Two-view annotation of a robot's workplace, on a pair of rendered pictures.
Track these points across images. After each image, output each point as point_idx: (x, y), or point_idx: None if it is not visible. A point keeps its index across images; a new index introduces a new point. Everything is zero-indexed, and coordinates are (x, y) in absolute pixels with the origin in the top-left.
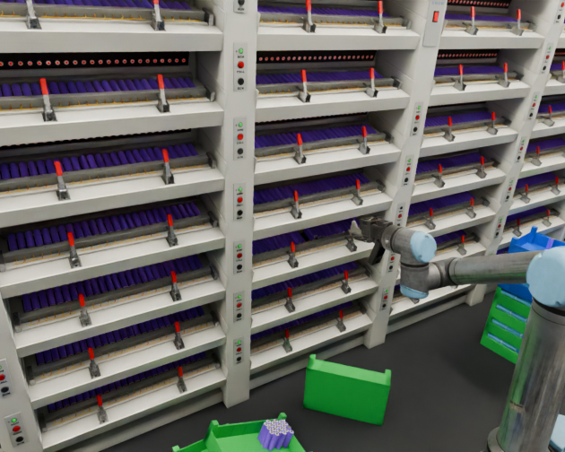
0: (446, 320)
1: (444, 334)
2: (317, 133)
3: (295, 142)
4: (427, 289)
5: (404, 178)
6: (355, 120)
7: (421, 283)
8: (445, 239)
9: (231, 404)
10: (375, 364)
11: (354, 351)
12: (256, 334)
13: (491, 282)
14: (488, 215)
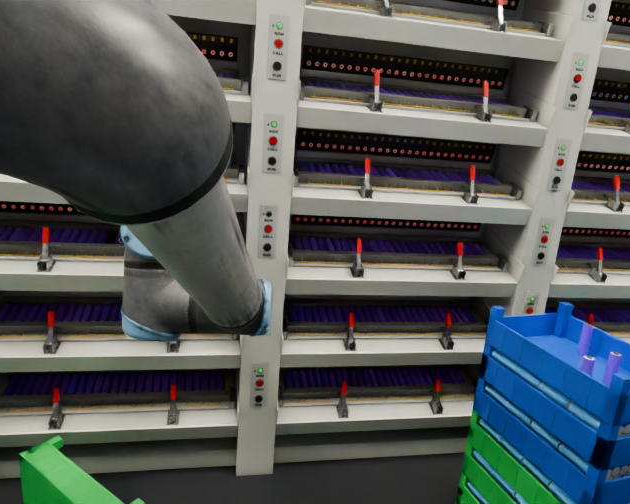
0: (416, 470)
1: (392, 491)
2: None
3: None
4: (156, 321)
5: (266, 157)
6: (213, 67)
7: (138, 304)
8: (423, 319)
9: None
10: (219, 503)
11: (210, 472)
12: (26, 387)
13: (192, 297)
14: (496, 282)
